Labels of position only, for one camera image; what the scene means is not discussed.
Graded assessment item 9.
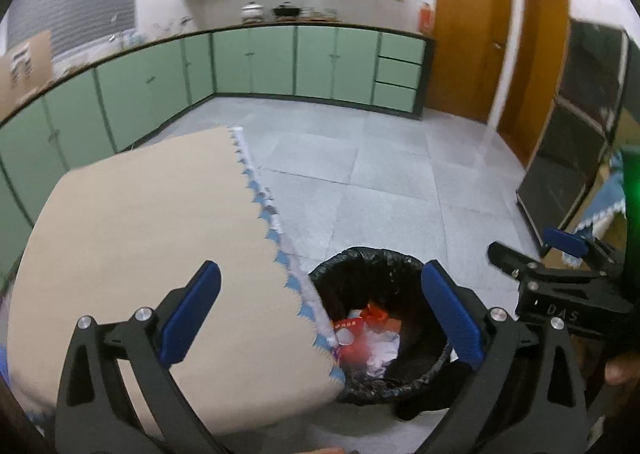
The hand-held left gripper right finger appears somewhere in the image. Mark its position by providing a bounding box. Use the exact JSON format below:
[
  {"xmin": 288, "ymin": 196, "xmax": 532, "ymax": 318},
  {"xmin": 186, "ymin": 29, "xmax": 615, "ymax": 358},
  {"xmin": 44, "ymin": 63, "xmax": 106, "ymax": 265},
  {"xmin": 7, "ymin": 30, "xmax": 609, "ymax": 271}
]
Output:
[{"xmin": 421, "ymin": 260, "xmax": 588, "ymax": 454}]

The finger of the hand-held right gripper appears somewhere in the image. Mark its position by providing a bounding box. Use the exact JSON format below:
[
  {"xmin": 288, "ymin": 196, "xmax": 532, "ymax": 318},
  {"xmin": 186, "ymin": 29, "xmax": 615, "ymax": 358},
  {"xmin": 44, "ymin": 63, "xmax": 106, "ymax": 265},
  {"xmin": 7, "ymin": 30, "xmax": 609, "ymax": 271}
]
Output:
[
  {"xmin": 487, "ymin": 241, "xmax": 546, "ymax": 285},
  {"xmin": 542, "ymin": 228, "xmax": 623, "ymax": 275}
]

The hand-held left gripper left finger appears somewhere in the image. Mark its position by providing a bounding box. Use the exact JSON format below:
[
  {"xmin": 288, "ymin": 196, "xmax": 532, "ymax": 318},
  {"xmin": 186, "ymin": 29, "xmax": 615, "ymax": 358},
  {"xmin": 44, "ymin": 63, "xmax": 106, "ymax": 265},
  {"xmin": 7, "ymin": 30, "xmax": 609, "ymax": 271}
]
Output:
[{"xmin": 54, "ymin": 260, "xmax": 223, "ymax": 454}]

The orange wrapper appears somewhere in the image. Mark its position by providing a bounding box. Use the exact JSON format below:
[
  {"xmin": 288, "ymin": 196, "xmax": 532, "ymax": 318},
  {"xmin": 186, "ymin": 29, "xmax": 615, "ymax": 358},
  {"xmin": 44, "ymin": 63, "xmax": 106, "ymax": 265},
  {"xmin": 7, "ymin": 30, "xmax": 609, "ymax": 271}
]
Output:
[{"xmin": 361, "ymin": 303, "xmax": 401, "ymax": 329}]

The white wrapper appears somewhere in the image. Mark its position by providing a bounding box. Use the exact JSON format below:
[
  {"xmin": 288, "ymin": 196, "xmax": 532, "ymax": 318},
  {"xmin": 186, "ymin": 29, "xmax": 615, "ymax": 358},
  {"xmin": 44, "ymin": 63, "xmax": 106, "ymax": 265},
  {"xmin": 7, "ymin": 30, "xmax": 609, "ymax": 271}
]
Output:
[{"xmin": 362, "ymin": 324, "xmax": 403, "ymax": 377}]

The red snack wrapper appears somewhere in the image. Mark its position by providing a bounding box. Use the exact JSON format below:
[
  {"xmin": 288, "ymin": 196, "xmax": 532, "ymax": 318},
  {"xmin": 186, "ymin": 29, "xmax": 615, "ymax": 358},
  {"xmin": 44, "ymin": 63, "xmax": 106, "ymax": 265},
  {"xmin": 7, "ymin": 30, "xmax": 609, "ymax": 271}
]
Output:
[{"xmin": 332, "ymin": 316, "xmax": 371, "ymax": 365}]

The trash bin with black bag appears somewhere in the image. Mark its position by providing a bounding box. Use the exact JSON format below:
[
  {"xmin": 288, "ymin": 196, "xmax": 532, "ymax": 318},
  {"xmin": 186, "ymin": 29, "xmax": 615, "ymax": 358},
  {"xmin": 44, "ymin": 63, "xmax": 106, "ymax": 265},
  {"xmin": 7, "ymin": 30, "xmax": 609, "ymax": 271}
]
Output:
[{"xmin": 307, "ymin": 246, "xmax": 463, "ymax": 407}]

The person's right hand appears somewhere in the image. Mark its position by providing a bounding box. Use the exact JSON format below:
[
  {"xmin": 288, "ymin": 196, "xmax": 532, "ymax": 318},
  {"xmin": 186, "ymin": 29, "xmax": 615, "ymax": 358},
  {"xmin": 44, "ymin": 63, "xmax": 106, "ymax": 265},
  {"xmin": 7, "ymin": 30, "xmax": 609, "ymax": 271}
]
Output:
[{"xmin": 602, "ymin": 351, "xmax": 640, "ymax": 387}]

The blue fringed cloth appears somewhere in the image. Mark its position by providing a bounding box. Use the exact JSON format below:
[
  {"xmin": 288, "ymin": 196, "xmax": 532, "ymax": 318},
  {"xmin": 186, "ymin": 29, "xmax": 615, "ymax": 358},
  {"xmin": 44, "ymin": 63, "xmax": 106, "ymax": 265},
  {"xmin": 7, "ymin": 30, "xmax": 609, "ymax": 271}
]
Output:
[{"xmin": 560, "ymin": 169, "xmax": 628, "ymax": 267}]

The green translucent object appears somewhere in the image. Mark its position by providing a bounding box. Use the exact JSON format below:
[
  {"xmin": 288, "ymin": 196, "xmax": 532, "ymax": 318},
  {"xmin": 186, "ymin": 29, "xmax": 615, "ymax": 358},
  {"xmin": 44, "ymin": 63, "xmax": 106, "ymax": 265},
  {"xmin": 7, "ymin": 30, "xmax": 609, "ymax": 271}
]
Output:
[{"xmin": 619, "ymin": 146, "xmax": 640, "ymax": 225}]

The black glass cabinet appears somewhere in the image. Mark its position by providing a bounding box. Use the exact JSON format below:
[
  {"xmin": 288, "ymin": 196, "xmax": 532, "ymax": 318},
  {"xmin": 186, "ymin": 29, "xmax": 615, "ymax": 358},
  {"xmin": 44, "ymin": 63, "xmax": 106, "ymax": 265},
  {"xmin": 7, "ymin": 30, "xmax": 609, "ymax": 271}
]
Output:
[{"xmin": 515, "ymin": 18, "xmax": 631, "ymax": 245}]

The beige tablecloth with blue fringe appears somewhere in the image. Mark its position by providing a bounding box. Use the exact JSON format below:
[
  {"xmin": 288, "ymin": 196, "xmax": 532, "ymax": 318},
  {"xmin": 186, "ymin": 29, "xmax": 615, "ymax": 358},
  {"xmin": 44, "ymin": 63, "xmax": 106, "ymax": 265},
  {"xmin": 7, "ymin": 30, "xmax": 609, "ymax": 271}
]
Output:
[{"xmin": 7, "ymin": 126, "xmax": 346, "ymax": 440}]

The wooden door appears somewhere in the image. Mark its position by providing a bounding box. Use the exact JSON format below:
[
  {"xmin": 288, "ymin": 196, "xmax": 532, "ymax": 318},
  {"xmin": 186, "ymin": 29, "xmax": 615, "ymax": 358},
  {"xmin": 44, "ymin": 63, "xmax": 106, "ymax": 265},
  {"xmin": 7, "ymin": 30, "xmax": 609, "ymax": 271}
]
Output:
[
  {"xmin": 424, "ymin": 0, "xmax": 515, "ymax": 125},
  {"xmin": 497, "ymin": 0, "xmax": 571, "ymax": 167}
]

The green base cabinet run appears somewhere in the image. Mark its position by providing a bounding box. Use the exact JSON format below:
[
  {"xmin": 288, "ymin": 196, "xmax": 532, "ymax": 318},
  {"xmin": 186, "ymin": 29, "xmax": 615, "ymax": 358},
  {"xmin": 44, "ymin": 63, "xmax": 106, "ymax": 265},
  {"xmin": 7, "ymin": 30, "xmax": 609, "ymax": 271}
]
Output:
[
  {"xmin": 0, "ymin": 31, "xmax": 216, "ymax": 279},
  {"xmin": 212, "ymin": 24, "xmax": 435, "ymax": 121}
]

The cardboard box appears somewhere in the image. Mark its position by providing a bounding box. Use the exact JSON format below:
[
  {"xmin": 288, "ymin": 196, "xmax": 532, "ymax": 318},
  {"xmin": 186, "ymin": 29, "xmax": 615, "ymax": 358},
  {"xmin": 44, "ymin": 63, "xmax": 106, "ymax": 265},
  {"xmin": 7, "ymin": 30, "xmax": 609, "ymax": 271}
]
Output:
[{"xmin": 0, "ymin": 30, "xmax": 55, "ymax": 107}]

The countertop dish rack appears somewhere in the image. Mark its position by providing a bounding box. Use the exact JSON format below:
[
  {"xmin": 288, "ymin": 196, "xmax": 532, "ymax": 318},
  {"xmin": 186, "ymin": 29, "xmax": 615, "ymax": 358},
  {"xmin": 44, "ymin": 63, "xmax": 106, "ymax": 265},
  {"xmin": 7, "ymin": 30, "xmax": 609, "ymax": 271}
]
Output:
[{"xmin": 301, "ymin": 6, "xmax": 343, "ymax": 22}]

